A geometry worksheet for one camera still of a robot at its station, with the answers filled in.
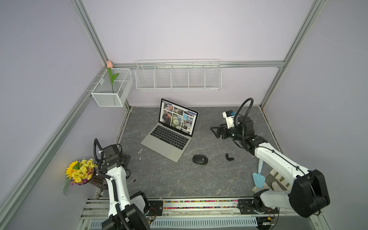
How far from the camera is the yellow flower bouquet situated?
2.04ft

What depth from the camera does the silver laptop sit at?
3.16 feet

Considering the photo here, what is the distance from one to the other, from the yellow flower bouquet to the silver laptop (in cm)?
38

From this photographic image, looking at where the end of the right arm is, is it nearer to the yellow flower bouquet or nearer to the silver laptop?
the silver laptop
